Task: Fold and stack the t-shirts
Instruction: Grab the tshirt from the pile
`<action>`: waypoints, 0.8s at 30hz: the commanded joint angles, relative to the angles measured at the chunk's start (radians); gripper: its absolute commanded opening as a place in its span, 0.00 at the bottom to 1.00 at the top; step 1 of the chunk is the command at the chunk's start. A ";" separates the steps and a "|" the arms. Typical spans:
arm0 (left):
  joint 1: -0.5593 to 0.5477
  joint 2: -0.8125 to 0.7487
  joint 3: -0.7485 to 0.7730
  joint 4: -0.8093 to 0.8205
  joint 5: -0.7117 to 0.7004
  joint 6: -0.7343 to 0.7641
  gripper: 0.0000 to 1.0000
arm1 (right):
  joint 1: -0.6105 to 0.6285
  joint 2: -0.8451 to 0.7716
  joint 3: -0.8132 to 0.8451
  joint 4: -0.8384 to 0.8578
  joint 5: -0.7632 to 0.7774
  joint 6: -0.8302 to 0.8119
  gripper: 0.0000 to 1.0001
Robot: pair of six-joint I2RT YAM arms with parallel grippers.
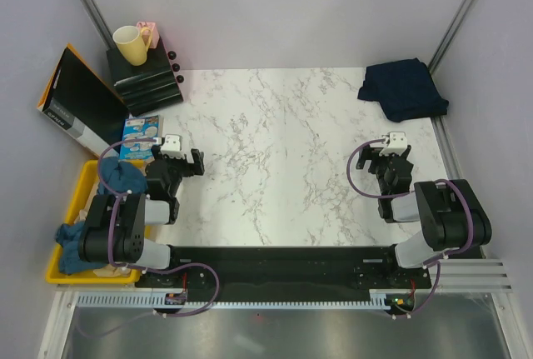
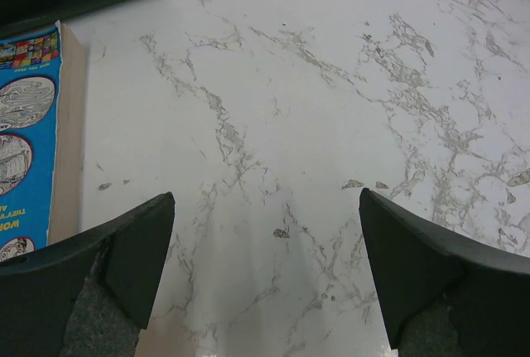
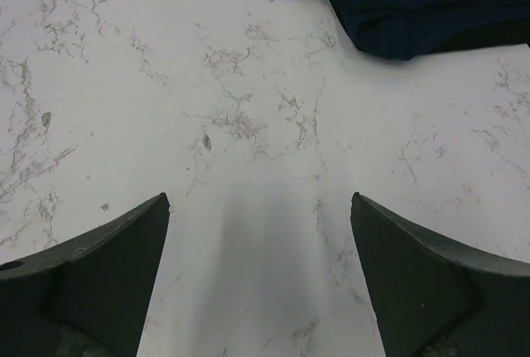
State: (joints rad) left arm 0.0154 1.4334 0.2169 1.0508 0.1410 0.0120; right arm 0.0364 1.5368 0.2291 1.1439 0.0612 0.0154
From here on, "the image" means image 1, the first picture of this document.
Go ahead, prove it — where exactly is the teal blue t-shirt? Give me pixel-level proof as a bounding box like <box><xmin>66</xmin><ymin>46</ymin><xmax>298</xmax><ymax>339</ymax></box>
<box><xmin>48</xmin><ymin>157</ymin><xmax>147</xmax><ymax>280</ymax></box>

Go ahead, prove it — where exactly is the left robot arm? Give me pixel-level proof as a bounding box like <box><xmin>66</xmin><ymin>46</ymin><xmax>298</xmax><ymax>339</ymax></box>
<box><xmin>77</xmin><ymin>147</ymin><xmax>205</xmax><ymax>287</ymax></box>

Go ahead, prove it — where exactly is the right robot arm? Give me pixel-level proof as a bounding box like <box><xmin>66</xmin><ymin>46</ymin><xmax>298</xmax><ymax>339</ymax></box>
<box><xmin>346</xmin><ymin>136</ymin><xmax>492</xmax><ymax>287</ymax></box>

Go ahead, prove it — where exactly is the blue picture booklet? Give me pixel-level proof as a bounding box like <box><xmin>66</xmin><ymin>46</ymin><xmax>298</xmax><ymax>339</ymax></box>
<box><xmin>120</xmin><ymin>115</ymin><xmax>163</xmax><ymax>162</ymax></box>

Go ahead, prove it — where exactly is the folded navy t-shirt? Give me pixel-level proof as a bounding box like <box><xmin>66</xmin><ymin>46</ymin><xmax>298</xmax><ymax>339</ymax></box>
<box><xmin>358</xmin><ymin>58</ymin><xmax>449</xmax><ymax>123</ymax></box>

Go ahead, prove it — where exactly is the black stepped stand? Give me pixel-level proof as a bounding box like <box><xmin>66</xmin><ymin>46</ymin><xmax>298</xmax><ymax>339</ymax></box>
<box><xmin>107</xmin><ymin>38</ymin><xmax>184</xmax><ymax>117</ymax></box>

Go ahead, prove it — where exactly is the black orange cardboard box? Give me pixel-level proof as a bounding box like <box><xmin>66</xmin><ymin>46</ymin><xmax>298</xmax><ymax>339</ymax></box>
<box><xmin>37</xmin><ymin>44</ymin><xmax>129</xmax><ymax>157</ymax></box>

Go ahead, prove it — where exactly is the beige t-shirt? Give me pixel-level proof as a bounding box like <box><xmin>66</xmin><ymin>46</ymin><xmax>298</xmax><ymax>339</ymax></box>
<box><xmin>75</xmin><ymin>182</ymin><xmax>132</xmax><ymax>278</ymax></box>

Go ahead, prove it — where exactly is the pink small box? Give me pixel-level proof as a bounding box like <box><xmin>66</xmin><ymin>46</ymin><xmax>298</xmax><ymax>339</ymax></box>
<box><xmin>137</xmin><ymin>21</ymin><xmax>160</xmax><ymax>49</ymax></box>

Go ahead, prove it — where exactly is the yellow ceramic mug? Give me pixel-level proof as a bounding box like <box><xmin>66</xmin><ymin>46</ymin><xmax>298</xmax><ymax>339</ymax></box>
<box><xmin>112</xmin><ymin>26</ymin><xmax>149</xmax><ymax>66</ymax></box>

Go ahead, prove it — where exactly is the yellow plastic bin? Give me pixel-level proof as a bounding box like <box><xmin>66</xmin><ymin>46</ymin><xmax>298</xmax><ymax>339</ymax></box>
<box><xmin>45</xmin><ymin>159</ymin><xmax>152</xmax><ymax>285</ymax></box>

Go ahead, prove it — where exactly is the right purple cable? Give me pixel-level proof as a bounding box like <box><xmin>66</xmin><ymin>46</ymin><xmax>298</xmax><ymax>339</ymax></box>
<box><xmin>347</xmin><ymin>137</ymin><xmax>476</xmax><ymax>321</ymax></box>

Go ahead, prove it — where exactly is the purple cable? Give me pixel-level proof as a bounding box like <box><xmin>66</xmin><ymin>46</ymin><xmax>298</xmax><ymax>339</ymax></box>
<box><xmin>347</xmin><ymin>137</ymin><xmax>476</xmax><ymax>321</ymax></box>
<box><xmin>77</xmin><ymin>137</ymin><xmax>221</xmax><ymax>338</ymax></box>

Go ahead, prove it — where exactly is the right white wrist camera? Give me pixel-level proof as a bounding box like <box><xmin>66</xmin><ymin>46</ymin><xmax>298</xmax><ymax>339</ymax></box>
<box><xmin>384</xmin><ymin>132</ymin><xmax>408</xmax><ymax>155</ymax></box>

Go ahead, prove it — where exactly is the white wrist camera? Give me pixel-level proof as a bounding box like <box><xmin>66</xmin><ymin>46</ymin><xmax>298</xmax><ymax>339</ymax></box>
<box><xmin>160</xmin><ymin>134</ymin><xmax>183</xmax><ymax>158</ymax></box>
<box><xmin>384</xmin><ymin>132</ymin><xmax>408</xmax><ymax>155</ymax></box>

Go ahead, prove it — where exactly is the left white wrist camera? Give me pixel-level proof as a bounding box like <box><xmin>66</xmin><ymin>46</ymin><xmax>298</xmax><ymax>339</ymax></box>
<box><xmin>160</xmin><ymin>134</ymin><xmax>183</xmax><ymax>158</ymax></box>

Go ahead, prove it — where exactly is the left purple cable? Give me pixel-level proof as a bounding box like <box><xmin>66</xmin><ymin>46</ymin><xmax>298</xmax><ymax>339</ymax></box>
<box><xmin>77</xmin><ymin>137</ymin><xmax>221</xmax><ymax>338</ymax></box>

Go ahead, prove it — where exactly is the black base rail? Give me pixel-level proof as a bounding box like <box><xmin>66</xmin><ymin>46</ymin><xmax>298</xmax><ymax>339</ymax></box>
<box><xmin>135</xmin><ymin>247</ymin><xmax>431</xmax><ymax>302</ymax></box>

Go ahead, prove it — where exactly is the grey slotted cable duct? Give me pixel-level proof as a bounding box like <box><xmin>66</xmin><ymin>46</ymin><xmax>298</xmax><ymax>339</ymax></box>
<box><xmin>76</xmin><ymin>290</ymin><xmax>395</xmax><ymax>311</ymax></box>

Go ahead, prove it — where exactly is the right aluminium frame post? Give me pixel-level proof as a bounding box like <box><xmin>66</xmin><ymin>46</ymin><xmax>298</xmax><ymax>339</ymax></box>
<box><xmin>428</xmin><ymin>0</ymin><xmax>476</xmax><ymax>74</ymax></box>

